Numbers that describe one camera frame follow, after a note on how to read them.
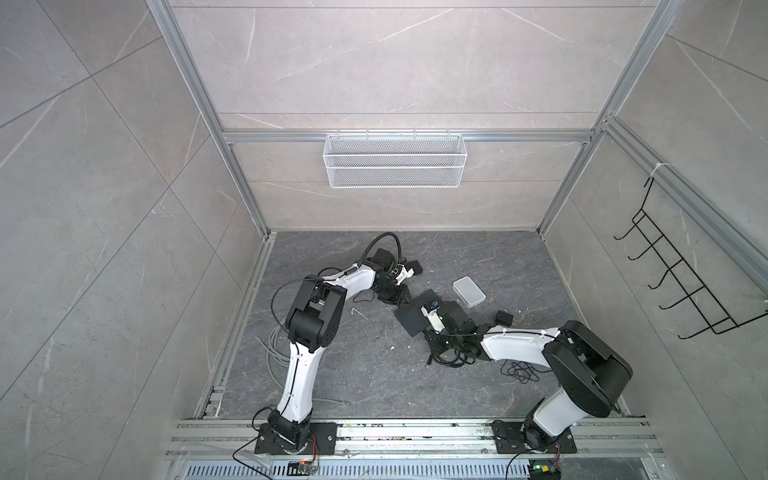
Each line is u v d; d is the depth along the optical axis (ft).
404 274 3.04
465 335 2.30
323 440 2.40
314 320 1.87
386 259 2.81
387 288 2.88
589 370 1.48
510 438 2.41
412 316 3.13
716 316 1.95
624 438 2.44
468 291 3.32
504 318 3.13
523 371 2.76
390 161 3.30
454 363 2.78
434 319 2.50
